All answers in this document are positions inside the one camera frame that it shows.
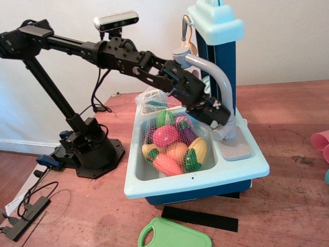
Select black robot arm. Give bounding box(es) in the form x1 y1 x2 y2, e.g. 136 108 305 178
1 20 230 179

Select mesh bag of toy food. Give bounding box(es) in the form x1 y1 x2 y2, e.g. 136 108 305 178
140 110 208 176

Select blue table clamp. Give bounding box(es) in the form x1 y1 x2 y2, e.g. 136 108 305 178
36 154 64 171

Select pink plastic cup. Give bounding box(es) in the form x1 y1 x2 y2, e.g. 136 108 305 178
310 130 328 163

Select hanging toy utensils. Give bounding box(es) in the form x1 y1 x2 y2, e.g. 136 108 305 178
181 15 198 55

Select black velcro strip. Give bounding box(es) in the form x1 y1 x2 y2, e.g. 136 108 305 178
161 206 239 232

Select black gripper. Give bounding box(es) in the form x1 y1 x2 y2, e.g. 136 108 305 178
170 73 231 126

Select black camera cable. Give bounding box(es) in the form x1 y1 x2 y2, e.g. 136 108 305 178
91 65 116 113

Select light blue toy sink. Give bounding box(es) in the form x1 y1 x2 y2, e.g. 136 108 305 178
124 1 270 205

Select beige utensil holder with spoons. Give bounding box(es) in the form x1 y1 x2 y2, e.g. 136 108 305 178
192 69 205 82

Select black usb hub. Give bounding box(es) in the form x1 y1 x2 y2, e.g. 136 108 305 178
1 196 51 242

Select green plastic cutting board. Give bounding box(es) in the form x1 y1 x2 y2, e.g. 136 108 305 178
137 217 212 247

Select mesh bag of toy dishes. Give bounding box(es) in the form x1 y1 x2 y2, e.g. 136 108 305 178
135 87 182 115

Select teal plastic cup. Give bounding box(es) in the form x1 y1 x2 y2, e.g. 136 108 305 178
324 170 329 184

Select grey toy faucet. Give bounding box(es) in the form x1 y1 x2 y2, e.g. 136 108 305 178
173 47 251 161

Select silver depth camera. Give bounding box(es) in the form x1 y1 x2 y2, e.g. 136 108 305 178
93 10 139 32

